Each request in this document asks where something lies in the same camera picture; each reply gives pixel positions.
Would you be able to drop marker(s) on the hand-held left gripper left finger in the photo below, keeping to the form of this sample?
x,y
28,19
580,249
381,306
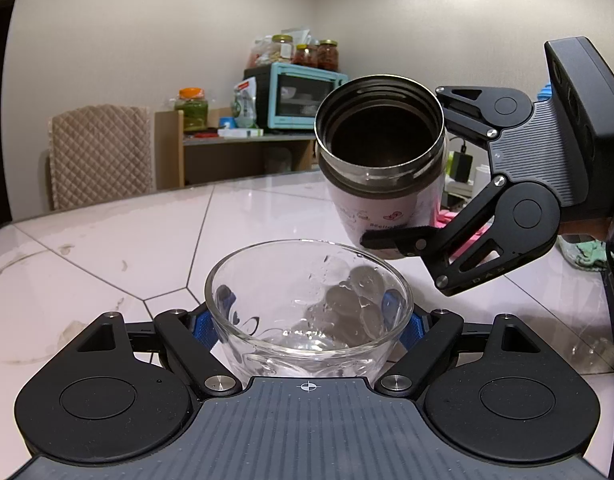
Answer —
x,y
204,330

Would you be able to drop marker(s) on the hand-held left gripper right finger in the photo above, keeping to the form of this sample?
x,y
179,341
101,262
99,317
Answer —
x,y
414,330

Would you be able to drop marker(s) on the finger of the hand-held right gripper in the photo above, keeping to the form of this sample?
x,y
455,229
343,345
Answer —
x,y
464,110
462,250

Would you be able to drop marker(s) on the pink printed thermos bottle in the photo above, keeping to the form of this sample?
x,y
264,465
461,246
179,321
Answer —
x,y
379,170

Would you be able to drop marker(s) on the clear dimpled glass cup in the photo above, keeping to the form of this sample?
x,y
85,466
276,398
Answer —
x,y
307,305

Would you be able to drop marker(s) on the pink bottle cap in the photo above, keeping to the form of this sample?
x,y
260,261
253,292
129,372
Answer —
x,y
464,232

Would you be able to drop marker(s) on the black charger plug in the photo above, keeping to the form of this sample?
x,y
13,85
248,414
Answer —
x,y
463,165

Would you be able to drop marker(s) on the red preserve jar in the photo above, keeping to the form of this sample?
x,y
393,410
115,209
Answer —
x,y
305,56
327,56

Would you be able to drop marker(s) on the wooden shelf unit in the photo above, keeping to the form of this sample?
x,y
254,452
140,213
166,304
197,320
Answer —
x,y
222,160

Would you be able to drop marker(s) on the teal toaster oven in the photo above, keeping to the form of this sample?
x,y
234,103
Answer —
x,y
292,97

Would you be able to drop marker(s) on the pale jar with yellow lid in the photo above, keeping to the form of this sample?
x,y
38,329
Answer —
x,y
282,50

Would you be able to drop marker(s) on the flat red item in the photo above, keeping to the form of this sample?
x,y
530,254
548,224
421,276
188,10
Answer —
x,y
205,135

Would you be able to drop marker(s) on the flat white box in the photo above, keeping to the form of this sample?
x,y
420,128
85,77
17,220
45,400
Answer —
x,y
239,133

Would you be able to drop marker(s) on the chair with beige quilted cover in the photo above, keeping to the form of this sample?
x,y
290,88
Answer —
x,y
99,157

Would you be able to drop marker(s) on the small blue container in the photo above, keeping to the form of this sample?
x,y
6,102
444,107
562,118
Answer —
x,y
227,123

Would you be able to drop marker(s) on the clear snack bag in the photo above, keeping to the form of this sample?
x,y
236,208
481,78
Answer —
x,y
259,52

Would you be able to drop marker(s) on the green jar with orange lid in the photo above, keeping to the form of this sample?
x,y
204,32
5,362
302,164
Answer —
x,y
191,110

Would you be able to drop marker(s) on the white and green snack packet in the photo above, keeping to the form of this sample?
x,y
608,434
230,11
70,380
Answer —
x,y
243,105

